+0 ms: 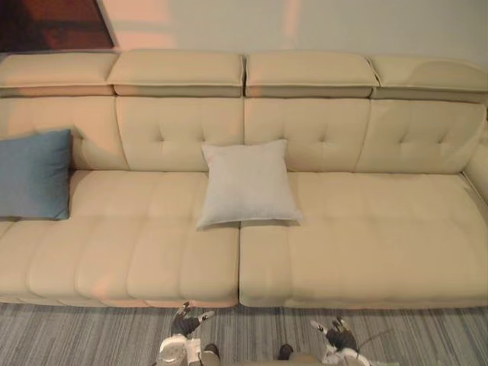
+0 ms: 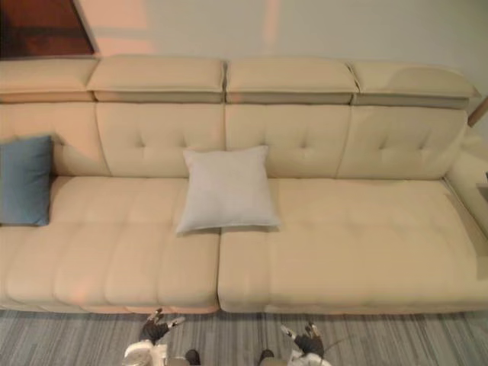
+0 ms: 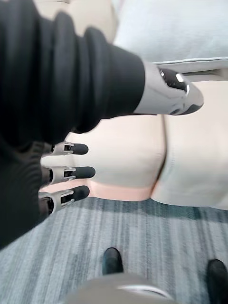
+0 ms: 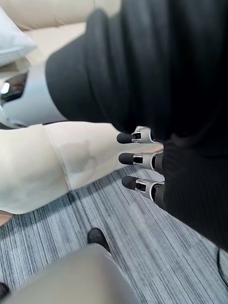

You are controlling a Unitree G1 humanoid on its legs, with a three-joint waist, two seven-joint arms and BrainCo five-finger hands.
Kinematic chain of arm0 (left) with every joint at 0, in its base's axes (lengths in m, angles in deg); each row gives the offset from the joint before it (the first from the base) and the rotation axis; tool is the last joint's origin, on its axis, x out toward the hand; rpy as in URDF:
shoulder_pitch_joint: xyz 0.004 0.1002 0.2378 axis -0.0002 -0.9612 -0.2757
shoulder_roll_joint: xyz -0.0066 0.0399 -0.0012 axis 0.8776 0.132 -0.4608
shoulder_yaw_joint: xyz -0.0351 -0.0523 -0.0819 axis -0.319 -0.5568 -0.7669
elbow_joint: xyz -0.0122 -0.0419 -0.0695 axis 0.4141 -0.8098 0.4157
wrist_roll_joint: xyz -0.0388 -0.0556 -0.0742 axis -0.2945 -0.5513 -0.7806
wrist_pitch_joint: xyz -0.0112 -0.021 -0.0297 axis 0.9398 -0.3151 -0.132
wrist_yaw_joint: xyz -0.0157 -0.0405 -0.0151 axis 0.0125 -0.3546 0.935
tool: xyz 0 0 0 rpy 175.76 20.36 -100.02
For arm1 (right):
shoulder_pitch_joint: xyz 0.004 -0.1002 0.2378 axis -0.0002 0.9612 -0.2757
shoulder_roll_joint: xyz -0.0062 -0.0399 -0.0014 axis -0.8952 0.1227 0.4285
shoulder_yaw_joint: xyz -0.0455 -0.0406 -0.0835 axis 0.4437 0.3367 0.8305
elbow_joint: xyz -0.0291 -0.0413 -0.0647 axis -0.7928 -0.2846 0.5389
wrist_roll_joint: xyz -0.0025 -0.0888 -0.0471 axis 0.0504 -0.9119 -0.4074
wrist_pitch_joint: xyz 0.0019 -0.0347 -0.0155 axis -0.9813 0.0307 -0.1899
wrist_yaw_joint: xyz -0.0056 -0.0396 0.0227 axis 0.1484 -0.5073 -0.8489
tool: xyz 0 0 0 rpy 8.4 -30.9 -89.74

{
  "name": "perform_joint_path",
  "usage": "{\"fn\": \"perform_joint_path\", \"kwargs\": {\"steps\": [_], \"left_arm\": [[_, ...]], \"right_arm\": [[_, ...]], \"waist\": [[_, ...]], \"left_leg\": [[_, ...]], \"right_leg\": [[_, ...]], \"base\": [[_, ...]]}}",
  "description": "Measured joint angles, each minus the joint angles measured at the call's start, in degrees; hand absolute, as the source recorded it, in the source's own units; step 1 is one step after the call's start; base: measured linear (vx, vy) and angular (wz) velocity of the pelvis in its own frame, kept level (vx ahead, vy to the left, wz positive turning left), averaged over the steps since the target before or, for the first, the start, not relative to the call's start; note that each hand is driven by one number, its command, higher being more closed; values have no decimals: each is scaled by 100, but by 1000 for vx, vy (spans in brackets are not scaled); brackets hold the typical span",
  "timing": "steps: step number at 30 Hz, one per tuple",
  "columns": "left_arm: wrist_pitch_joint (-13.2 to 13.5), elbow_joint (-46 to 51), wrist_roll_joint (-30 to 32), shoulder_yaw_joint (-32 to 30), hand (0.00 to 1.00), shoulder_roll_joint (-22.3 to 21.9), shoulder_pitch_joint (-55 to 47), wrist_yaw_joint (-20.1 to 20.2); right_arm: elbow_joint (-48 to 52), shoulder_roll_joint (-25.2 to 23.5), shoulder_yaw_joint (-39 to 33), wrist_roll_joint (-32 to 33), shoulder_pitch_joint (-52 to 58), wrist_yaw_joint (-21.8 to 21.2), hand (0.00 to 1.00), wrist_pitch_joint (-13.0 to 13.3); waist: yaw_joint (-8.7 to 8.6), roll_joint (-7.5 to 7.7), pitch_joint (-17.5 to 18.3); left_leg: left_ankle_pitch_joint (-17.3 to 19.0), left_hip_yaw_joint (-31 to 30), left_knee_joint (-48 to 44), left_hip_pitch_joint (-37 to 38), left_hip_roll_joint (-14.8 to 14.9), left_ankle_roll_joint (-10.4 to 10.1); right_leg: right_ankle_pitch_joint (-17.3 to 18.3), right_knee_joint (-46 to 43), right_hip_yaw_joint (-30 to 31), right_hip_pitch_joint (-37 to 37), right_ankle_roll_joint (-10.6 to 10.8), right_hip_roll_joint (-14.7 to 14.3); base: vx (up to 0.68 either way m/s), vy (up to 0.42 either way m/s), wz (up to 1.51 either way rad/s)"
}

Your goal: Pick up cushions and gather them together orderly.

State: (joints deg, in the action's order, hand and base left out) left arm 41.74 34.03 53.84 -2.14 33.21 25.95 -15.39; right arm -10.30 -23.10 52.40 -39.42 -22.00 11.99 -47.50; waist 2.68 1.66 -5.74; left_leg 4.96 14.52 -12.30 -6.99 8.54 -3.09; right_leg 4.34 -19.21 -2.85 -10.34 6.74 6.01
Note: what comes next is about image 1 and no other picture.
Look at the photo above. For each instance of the dark right robot foot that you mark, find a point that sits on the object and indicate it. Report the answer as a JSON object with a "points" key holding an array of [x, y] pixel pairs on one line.
{"points": [[286, 350]]}

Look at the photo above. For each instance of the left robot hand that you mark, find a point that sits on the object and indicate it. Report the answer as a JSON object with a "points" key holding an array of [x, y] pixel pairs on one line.
{"points": [[187, 322]]}

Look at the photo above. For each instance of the dark robot foot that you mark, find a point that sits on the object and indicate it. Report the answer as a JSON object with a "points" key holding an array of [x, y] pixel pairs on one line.
{"points": [[286, 350], [210, 348]]}

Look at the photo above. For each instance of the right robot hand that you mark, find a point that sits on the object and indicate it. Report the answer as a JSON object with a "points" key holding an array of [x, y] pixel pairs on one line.
{"points": [[333, 334]]}

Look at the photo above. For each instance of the dark red wall painting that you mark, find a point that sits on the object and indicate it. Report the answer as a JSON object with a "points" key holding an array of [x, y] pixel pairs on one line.
{"points": [[53, 23]]}

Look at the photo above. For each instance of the blue cushion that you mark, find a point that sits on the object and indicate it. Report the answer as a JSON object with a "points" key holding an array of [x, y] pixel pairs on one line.
{"points": [[34, 175]]}

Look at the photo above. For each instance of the dark left robot foot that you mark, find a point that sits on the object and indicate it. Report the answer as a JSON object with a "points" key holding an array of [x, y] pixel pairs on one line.
{"points": [[210, 348]]}

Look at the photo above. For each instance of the light grey cushion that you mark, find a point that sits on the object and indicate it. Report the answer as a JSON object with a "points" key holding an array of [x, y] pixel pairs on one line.
{"points": [[244, 187]]}

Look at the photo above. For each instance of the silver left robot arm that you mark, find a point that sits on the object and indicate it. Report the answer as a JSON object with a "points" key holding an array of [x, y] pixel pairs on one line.
{"points": [[176, 348]]}

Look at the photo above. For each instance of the silver robot body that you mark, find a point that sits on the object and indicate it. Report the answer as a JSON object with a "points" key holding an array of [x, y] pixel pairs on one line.
{"points": [[267, 360]]}

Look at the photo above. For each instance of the grey striped carpet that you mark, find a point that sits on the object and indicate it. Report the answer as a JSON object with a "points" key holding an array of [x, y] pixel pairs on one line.
{"points": [[95, 335]]}

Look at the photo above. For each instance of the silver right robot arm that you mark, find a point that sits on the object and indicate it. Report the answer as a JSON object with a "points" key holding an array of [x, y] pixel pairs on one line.
{"points": [[340, 356]]}

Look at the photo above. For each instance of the cream leather sofa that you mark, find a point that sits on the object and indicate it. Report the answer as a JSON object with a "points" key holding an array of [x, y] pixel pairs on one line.
{"points": [[343, 236]]}

